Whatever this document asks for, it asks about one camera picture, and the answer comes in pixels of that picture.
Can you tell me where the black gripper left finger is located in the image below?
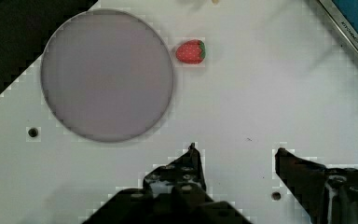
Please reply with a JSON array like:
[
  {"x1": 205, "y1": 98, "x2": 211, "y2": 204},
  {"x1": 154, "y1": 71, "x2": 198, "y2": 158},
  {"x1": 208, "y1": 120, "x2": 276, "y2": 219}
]
[{"x1": 82, "y1": 145, "x2": 252, "y2": 224}]

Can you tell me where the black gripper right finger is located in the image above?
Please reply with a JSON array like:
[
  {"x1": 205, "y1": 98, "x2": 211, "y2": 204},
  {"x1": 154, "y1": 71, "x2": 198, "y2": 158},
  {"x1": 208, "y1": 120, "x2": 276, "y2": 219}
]
[{"x1": 275, "y1": 147, "x2": 358, "y2": 224}]

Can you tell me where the grey round plate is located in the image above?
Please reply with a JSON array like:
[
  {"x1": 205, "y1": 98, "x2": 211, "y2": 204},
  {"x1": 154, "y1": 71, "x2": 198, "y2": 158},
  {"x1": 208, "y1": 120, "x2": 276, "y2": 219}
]
[{"x1": 40, "y1": 9, "x2": 174, "y2": 143}]

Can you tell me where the red toy strawberry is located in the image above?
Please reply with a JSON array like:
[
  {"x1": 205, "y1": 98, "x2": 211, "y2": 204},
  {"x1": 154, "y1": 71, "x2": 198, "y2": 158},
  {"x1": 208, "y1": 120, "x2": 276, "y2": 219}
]
[{"x1": 175, "y1": 39, "x2": 206, "y2": 64}]

